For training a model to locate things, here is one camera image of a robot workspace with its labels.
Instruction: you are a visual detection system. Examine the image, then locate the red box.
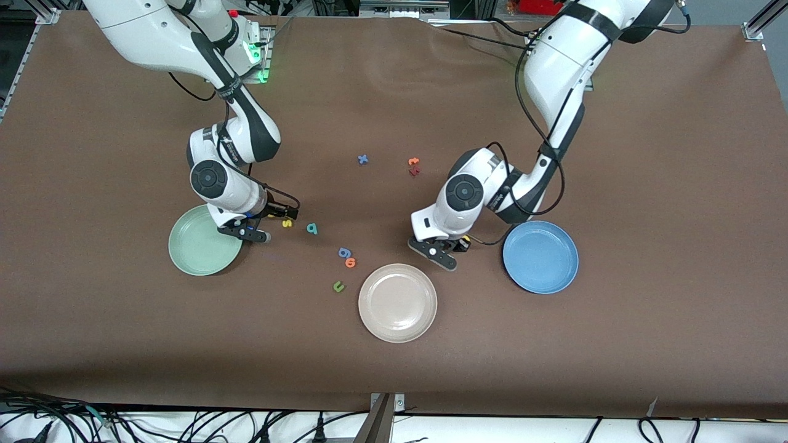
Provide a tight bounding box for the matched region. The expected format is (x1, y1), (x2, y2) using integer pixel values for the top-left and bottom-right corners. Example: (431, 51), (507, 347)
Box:
(520, 0), (566, 16)

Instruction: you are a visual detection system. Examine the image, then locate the brown table cover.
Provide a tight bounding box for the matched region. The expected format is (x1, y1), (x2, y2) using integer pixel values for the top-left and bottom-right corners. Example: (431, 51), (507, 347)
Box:
(0, 9), (788, 419)

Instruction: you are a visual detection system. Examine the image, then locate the metal table edge bracket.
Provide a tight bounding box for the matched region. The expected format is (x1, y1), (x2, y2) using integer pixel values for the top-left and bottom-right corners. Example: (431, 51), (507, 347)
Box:
(354, 393), (405, 443)

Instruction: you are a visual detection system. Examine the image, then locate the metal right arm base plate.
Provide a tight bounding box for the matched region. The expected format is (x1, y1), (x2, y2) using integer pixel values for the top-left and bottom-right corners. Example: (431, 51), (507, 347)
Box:
(245, 25), (275, 84)

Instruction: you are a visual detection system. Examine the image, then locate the aluminium frame rail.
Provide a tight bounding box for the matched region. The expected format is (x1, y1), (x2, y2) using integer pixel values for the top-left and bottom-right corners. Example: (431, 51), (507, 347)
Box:
(0, 9), (59, 124)
(742, 0), (778, 41)

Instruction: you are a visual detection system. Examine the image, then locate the black base cable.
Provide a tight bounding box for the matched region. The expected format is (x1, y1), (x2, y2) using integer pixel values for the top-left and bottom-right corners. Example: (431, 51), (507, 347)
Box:
(431, 18), (542, 55)

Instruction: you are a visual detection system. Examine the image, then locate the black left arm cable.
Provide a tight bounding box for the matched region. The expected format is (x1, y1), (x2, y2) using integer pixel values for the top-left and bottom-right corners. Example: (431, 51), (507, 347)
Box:
(474, 0), (691, 247)

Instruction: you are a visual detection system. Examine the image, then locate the blue plate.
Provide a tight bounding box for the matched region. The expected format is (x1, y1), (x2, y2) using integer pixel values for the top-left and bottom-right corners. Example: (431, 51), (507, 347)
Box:
(502, 220), (579, 295)

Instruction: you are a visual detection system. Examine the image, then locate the green plate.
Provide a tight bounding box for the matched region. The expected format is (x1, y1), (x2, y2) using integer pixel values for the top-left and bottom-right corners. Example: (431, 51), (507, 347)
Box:
(168, 204), (244, 276)

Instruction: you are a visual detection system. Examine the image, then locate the beige plate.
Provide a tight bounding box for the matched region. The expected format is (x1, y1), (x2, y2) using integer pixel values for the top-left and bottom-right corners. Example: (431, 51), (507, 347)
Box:
(358, 263), (438, 343)

